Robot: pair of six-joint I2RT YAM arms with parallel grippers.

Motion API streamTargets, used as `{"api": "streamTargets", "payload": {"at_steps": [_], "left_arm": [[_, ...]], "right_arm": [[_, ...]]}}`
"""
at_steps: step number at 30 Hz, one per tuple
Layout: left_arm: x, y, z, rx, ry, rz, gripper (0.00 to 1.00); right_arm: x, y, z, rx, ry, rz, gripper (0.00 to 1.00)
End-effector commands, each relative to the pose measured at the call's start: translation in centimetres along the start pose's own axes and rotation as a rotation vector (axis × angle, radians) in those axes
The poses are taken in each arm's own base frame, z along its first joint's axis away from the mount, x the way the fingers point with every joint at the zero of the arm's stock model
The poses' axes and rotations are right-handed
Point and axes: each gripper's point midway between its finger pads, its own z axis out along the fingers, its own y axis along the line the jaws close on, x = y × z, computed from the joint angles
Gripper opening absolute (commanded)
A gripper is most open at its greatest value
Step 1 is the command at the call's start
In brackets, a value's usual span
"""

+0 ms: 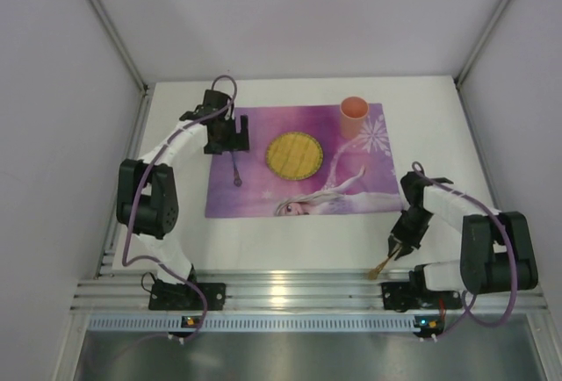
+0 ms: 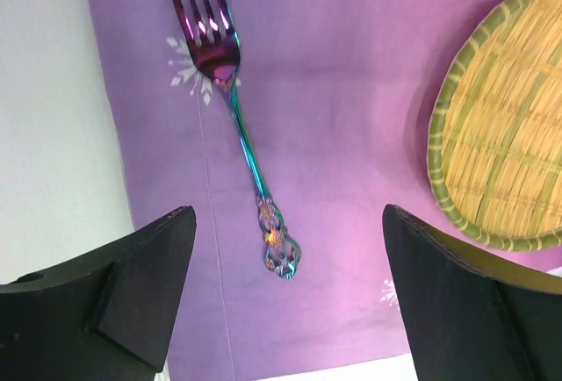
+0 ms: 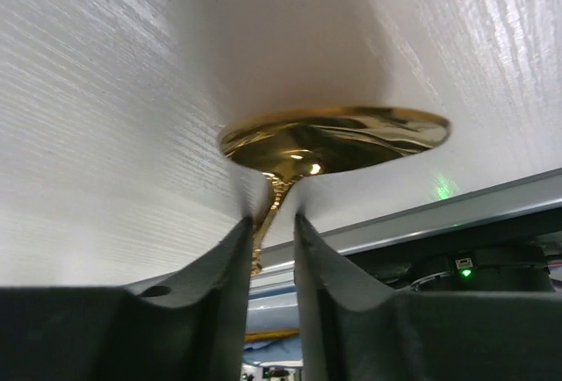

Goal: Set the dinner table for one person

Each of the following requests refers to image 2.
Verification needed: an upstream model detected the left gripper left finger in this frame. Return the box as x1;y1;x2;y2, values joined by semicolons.
1;206;197;380

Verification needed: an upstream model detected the purple princess placemat cloth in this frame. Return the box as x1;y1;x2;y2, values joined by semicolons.
77;0;562;381

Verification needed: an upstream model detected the round woven bamboo plate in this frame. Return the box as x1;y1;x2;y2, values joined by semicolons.
427;0;561;252

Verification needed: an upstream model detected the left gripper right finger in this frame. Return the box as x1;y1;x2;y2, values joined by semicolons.
382;205;561;381

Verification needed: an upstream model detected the iridescent rainbow fork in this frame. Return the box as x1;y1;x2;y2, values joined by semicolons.
172;0;302;279

